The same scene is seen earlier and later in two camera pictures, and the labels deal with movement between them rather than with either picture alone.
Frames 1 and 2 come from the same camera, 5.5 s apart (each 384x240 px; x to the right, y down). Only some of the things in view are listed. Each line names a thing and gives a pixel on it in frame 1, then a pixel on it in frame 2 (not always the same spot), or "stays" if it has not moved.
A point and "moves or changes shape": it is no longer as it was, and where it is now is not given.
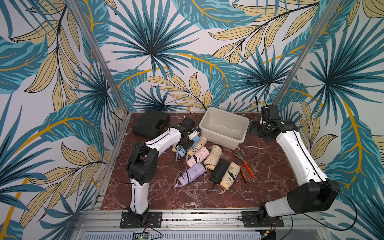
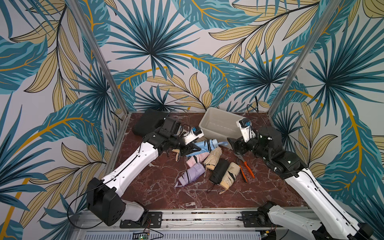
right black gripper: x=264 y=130 → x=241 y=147
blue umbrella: x=182 y=151 moves or changes shape
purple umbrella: x=193 y=172 stays
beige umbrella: x=213 y=157 stays
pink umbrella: x=198 y=156 stays
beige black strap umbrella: x=230 y=175 stays
